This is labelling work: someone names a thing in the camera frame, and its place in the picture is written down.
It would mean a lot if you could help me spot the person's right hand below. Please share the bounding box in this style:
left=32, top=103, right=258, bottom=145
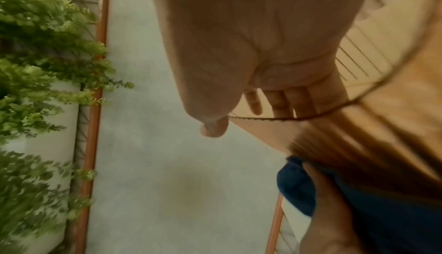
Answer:
left=145, top=0, right=376, bottom=139

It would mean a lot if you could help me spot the person's left hand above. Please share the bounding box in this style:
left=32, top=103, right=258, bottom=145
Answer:
left=298, top=162, right=367, bottom=254

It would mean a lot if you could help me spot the blue cloth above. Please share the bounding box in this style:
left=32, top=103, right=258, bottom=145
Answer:
left=276, top=156, right=442, bottom=254

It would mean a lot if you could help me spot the orange ribbed plastic box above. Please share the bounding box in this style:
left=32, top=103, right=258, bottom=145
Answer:
left=227, top=0, right=442, bottom=204

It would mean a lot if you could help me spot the green leafy plant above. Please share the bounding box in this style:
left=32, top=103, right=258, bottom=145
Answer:
left=0, top=0, right=136, bottom=254

